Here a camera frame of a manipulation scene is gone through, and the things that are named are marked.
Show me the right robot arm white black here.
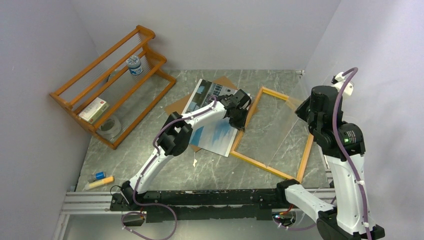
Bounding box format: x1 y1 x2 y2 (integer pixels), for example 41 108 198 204
274 85 385 240

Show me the yellow wooden picture frame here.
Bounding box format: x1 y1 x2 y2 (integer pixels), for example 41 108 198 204
229 86 322 186

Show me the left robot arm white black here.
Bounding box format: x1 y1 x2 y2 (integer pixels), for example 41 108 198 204
120 89 252 210

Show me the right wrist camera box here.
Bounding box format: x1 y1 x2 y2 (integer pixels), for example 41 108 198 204
331 72 354 98

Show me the blue capped small tube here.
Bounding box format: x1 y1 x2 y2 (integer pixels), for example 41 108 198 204
87 171 106 183

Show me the building and sky photo print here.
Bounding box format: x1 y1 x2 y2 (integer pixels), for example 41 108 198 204
182 79 239 157

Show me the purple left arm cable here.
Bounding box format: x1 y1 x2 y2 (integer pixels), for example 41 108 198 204
120 95 218 240

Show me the white blue lidded jar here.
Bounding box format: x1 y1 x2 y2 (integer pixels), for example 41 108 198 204
125 55 143 76

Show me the clear acrylic sheet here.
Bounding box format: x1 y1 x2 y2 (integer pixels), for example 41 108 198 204
231 86 301 167

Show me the yellow glue stick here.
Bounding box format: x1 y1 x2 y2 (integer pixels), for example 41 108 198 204
83 176 115 190

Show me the orange wooden shelf rack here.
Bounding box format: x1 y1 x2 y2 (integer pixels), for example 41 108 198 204
49 25 177 150

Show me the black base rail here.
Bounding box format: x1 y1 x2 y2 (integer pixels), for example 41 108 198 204
109 188 291 223

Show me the brown cardboard backing board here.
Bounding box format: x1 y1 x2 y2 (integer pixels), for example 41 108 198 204
165 77 235 151

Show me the white red cardboard box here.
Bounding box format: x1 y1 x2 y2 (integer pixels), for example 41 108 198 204
78 97 110 124

